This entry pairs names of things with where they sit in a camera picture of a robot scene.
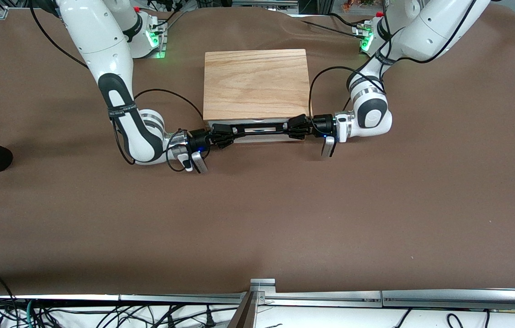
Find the black base connector cable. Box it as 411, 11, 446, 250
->
148, 0, 192, 30

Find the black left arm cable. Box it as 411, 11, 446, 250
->
308, 0, 476, 133

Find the white drawer with black handle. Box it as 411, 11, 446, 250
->
208, 119, 309, 137

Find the short aluminium frame rail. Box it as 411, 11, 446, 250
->
382, 288, 515, 311

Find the thick black braided cable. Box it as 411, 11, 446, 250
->
302, 20, 363, 36

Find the thin black table cable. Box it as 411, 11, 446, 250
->
328, 13, 367, 27

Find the wooden drawer cabinet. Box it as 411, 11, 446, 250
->
203, 49, 313, 137

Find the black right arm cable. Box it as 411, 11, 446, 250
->
30, 0, 206, 173

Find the aluminium frame post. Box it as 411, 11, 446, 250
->
228, 279, 276, 328

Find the long aluminium frame rail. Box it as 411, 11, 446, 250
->
119, 292, 383, 308

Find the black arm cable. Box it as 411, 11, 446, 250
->
308, 0, 476, 133
30, 0, 206, 173

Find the brown table cloth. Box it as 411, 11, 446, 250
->
0, 5, 515, 297

